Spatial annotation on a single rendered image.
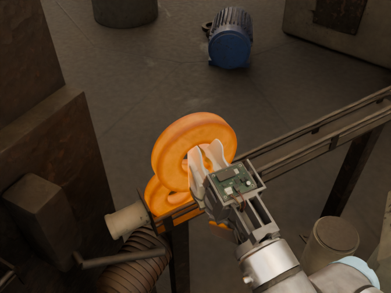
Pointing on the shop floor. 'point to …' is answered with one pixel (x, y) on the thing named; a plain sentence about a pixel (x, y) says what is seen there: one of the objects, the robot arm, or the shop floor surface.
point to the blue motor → (231, 39)
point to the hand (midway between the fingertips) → (195, 146)
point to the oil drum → (124, 12)
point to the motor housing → (146, 265)
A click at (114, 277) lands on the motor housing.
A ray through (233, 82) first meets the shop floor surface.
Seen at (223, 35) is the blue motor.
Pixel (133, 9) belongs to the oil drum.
